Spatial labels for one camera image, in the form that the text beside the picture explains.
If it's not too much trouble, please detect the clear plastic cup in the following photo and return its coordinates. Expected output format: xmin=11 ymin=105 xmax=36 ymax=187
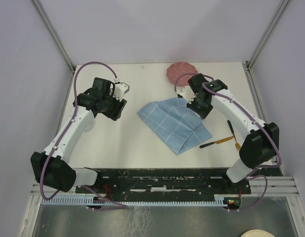
xmin=84 ymin=119 xmax=95 ymax=133

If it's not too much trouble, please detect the left aluminium frame post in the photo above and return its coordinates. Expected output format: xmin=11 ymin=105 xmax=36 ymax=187
xmin=30 ymin=0 xmax=76 ymax=72

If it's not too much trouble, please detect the blue checked cloth placemat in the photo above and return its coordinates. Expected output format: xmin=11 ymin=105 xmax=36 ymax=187
xmin=137 ymin=97 xmax=213 ymax=156

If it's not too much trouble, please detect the aluminium frame post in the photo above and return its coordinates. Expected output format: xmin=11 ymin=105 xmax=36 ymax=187
xmin=246 ymin=0 xmax=291 ymax=69
xmin=30 ymin=0 xmax=76 ymax=72

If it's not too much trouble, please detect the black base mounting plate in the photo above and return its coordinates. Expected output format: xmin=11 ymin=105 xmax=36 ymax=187
xmin=76 ymin=168 xmax=251 ymax=202

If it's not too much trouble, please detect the cream plate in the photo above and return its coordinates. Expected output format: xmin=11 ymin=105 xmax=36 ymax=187
xmin=241 ymin=229 xmax=275 ymax=237

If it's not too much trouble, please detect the green handled gold fork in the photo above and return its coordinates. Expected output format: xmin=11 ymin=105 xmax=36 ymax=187
xmin=228 ymin=120 xmax=241 ymax=151

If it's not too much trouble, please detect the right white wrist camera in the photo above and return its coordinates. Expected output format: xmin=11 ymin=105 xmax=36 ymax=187
xmin=175 ymin=86 xmax=196 ymax=104

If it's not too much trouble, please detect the green handled gold knife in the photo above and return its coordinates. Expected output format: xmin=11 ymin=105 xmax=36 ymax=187
xmin=199 ymin=136 xmax=233 ymax=149

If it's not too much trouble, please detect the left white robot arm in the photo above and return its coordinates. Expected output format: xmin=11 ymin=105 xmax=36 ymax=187
xmin=31 ymin=78 xmax=130 ymax=193

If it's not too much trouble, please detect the right aluminium frame post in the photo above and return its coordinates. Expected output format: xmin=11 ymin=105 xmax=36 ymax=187
xmin=246 ymin=0 xmax=291 ymax=69

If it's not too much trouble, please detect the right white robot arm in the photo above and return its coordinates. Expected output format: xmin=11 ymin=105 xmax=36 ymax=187
xmin=177 ymin=74 xmax=280 ymax=193

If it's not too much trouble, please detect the pink dotted plate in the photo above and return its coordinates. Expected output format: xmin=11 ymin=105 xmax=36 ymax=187
xmin=166 ymin=62 xmax=198 ymax=87

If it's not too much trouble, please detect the light blue cable duct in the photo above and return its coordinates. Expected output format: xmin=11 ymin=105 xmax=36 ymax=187
xmin=41 ymin=195 xmax=227 ymax=207

